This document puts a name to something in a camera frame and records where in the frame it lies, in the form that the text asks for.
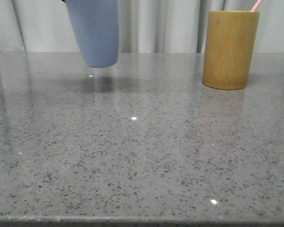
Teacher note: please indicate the blue plastic cup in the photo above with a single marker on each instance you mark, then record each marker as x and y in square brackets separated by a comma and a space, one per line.
[96, 29]

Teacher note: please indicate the bamboo cylindrical holder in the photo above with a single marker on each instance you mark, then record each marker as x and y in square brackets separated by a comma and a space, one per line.
[229, 47]

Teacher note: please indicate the grey-white curtain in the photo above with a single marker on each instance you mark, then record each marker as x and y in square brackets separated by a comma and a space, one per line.
[146, 26]

